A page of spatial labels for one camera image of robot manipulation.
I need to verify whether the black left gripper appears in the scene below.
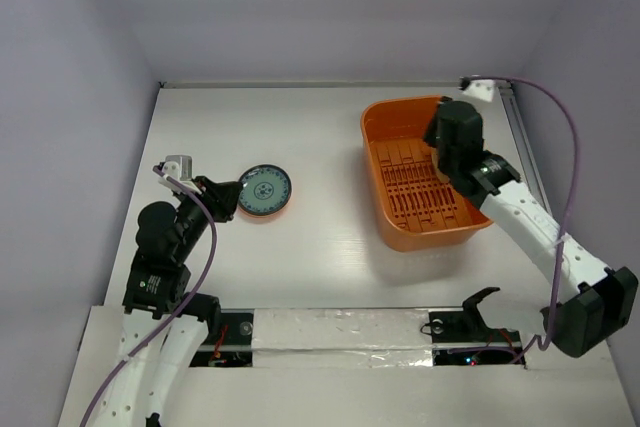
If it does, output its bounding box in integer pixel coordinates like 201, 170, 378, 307
173, 173, 243, 259

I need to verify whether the aluminium side rail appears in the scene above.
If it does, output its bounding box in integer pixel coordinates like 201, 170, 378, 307
499, 80, 581, 302

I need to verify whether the blue floral patterned plate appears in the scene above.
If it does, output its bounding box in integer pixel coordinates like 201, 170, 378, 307
238, 164, 292, 217

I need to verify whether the orange red plate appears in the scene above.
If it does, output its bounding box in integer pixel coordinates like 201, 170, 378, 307
239, 206, 289, 225

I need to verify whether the silver foil tape strip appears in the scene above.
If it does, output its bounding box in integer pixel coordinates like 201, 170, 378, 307
251, 309, 433, 369

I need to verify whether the pale green rimmed plate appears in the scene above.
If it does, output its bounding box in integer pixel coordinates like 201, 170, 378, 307
431, 147, 450, 184

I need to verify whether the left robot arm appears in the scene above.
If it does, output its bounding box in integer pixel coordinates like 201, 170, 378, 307
80, 173, 242, 426

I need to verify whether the orange plastic dish rack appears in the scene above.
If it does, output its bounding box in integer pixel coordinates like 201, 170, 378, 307
360, 96, 492, 252

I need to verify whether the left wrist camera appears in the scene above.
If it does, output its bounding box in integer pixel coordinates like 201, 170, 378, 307
154, 154, 193, 183

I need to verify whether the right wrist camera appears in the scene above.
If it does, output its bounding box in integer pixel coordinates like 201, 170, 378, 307
459, 77, 497, 103

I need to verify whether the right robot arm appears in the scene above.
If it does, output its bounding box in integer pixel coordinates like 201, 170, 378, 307
423, 97, 639, 358

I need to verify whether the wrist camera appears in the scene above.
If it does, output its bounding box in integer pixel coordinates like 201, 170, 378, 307
154, 154, 193, 183
459, 77, 497, 103

